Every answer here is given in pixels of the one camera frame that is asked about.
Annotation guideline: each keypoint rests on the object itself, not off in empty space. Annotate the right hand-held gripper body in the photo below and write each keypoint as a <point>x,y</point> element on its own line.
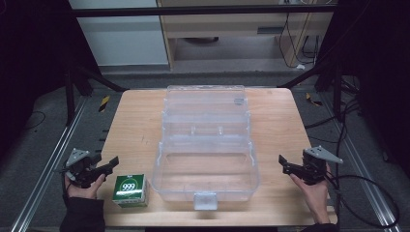
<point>314,166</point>

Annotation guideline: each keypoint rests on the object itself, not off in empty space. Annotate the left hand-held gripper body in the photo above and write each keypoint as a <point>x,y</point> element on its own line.
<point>80,166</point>

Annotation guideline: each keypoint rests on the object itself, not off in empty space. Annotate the green medicine box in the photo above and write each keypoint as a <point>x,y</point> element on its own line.
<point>130,190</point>

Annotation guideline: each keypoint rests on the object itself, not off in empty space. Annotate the clear plastic storage box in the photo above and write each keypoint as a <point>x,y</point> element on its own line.
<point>206,141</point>

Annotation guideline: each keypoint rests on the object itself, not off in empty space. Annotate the person's left hand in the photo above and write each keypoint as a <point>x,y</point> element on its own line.
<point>84,190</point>

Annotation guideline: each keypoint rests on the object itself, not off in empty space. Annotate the person's right hand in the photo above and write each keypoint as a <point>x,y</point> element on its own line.
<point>313,196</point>

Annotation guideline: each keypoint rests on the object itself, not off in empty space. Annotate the yellow and black tape piece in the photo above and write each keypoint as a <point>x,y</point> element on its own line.
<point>312,100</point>

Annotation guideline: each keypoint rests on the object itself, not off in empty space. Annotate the black metal stand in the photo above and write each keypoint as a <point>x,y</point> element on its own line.
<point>337,93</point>
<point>69,96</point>

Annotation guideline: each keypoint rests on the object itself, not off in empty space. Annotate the white plug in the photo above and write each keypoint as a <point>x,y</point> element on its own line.
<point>300,67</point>

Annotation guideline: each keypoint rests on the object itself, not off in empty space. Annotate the white cabinet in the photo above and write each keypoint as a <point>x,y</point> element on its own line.
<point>122,38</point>

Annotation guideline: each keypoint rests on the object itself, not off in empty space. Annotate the light wooden desk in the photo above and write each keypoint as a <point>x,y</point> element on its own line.
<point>232,24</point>

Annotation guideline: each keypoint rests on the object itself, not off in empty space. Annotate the black horizontal bar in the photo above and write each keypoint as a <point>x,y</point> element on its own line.
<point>203,11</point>

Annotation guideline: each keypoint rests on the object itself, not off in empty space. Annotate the aluminium floor rail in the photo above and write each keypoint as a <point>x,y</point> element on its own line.
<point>364,167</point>
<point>48,164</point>

